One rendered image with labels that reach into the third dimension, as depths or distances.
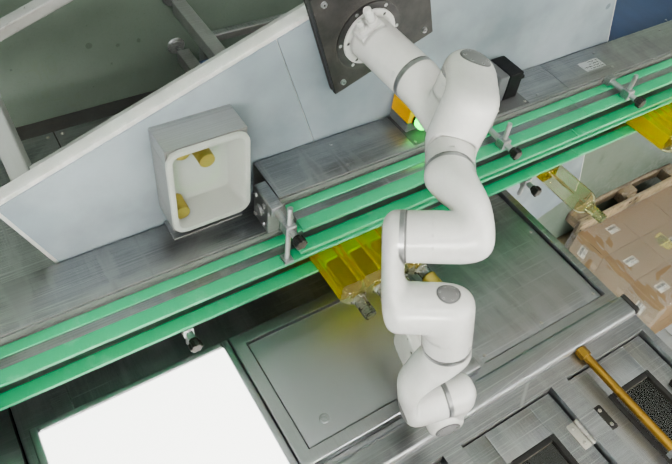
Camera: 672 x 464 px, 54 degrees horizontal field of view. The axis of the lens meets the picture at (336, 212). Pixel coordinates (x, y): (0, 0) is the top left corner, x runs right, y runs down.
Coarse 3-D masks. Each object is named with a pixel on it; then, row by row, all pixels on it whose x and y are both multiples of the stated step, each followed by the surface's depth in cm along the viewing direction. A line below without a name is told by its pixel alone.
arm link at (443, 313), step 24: (384, 240) 102; (384, 264) 102; (384, 288) 102; (408, 288) 102; (432, 288) 102; (456, 288) 102; (384, 312) 103; (408, 312) 101; (432, 312) 100; (456, 312) 100; (432, 336) 103; (456, 336) 102; (456, 360) 106
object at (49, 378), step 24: (576, 144) 192; (600, 144) 193; (528, 168) 183; (552, 168) 185; (312, 264) 153; (240, 288) 147; (264, 288) 147; (192, 312) 141; (216, 312) 142; (144, 336) 136; (168, 336) 137; (72, 360) 131; (96, 360) 132; (24, 384) 127; (48, 384) 127; (0, 408) 123
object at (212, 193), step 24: (216, 144) 125; (240, 144) 131; (168, 168) 122; (192, 168) 136; (216, 168) 140; (240, 168) 136; (168, 192) 128; (192, 192) 141; (216, 192) 143; (240, 192) 141; (192, 216) 139; (216, 216) 139
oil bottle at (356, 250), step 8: (352, 240) 151; (360, 240) 151; (344, 248) 149; (352, 248) 149; (360, 248) 150; (368, 248) 150; (352, 256) 148; (360, 256) 148; (368, 256) 148; (352, 264) 148; (360, 264) 146; (368, 264) 147; (376, 264) 147; (360, 272) 146; (368, 272) 145; (376, 272) 145; (368, 280) 144; (376, 280) 144; (368, 288) 146
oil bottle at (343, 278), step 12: (324, 252) 148; (336, 252) 149; (324, 264) 147; (336, 264) 146; (348, 264) 147; (324, 276) 149; (336, 276) 144; (348, 276) 144; (360, 276) 145; (336, 288) 145; (348, 288) 142; (360, 288) 143; (348, 300) 143
